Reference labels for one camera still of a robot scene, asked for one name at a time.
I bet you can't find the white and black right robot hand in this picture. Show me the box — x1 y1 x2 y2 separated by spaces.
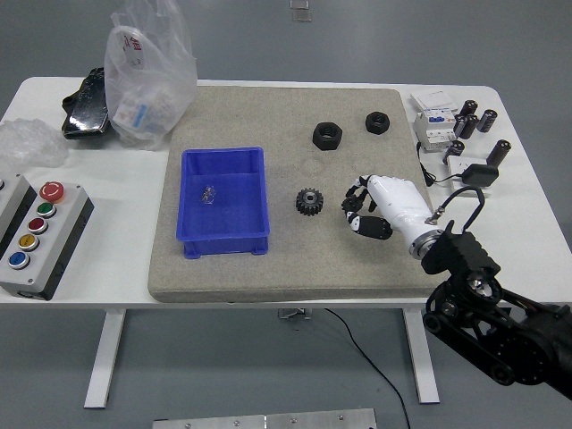
341 173 443 246

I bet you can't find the black gear with metal hub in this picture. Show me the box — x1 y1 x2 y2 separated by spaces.
294 187 324 218

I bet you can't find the small black hex nut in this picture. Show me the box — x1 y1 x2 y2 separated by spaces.
365 110 392 135

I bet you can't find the large black hex nut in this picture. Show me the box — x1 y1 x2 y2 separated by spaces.
311 121 344 152

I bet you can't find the blue plastic box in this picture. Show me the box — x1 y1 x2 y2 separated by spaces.
174 146 272 259

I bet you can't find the grey five-button control box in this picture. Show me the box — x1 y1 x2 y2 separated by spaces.
0 181 96 301

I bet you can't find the white power socket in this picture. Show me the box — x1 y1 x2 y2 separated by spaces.
448 155 492 198

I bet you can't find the white circuit breaker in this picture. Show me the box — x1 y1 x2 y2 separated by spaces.
413 109 459 153

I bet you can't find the black plug adapter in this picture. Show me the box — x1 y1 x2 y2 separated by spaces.
461 164 500 188

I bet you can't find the grey-brown mat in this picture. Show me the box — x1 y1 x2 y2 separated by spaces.
147 86 451 304

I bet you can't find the white table leg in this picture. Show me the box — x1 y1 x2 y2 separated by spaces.
401 307 442 405
83 307 127 408

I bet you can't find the metal plate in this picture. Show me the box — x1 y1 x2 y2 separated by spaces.
151 408 378 429

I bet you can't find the clear plastic bag with boxes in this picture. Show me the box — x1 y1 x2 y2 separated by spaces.
104 0 198 152

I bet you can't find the black pouch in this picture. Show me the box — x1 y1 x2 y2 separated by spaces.
61 66 113 140

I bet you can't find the crumpled clear bubble wrap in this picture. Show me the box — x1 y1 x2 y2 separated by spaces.
0 118 71 169

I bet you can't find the black adapter cord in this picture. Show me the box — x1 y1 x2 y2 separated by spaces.
416 141 466 188

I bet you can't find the black floor cable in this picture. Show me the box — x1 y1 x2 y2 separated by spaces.
324 307 411 429

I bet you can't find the metal under-table bracket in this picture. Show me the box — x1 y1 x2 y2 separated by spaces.
276 307 314 321

